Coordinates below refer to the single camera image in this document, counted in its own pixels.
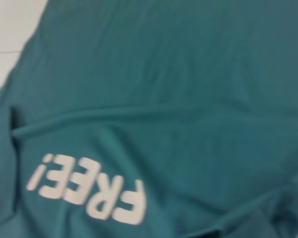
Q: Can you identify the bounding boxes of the teal T-shirt with FREE print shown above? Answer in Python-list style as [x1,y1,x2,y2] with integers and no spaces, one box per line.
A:
[0,0,298,238]

